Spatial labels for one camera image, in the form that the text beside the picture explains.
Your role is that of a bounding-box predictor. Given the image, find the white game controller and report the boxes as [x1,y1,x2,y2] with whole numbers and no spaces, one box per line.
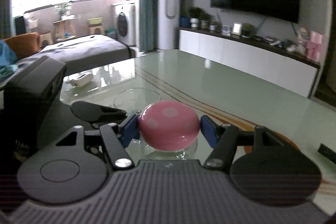
[66,72,93,88]

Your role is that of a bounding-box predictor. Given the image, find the pink jar lid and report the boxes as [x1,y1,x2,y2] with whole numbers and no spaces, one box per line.
[138,101,200,152]

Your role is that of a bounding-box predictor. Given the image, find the white standing air conditioner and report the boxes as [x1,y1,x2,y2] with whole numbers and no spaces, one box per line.
[156,0,184,51]

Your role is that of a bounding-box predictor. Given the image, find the grey sofa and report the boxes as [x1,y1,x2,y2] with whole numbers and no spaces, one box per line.
[1,32,135,90]

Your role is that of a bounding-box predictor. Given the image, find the black remote control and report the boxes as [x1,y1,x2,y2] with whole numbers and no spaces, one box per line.
[318,144,336,164]

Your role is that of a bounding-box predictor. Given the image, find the white photo frame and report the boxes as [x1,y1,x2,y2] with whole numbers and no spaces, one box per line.
[232,22,243,36]

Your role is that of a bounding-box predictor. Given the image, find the green curtain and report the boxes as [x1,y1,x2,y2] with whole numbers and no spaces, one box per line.
[139,0,158,52]

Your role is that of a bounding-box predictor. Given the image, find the clear drinking glass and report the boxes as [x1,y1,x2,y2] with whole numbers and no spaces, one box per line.
[113,88,161,115]

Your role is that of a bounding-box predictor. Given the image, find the pink gift box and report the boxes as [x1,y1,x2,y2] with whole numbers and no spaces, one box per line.
[306,31,323,62]

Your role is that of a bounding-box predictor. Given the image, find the white washing machine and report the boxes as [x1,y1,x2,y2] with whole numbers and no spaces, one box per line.
[112,2,136,46]

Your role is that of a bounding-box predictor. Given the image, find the potted plant white pot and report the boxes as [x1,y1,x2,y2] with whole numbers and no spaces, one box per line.
[189,7,203,28]

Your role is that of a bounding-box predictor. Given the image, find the white tv cabinet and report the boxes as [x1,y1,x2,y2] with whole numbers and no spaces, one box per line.
[179,27,319,98]

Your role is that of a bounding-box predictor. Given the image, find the clear glass jar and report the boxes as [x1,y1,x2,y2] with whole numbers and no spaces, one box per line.
[139,138,198,160]

